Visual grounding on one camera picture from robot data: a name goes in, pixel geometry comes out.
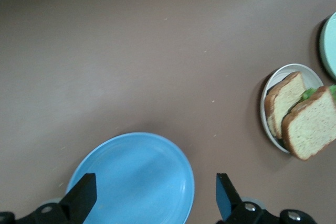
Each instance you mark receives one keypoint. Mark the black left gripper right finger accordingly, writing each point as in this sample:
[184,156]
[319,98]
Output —
[231,208]

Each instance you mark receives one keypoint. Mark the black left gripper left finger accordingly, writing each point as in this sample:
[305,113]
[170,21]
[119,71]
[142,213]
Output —
[78,203]

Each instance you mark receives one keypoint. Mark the brown bread slice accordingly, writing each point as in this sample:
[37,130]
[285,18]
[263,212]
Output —
[284,98]
[311,127]

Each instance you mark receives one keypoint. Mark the green lettuce leaf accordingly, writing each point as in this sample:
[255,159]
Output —
[308,93]

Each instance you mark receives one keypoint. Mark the blue plate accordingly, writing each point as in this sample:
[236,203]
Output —
[141,176]

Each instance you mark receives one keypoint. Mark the beige plate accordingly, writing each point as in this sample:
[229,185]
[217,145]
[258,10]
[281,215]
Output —
[278,75]

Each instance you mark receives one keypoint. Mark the mint green plate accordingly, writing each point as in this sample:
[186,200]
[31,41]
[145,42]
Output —
[329,48]

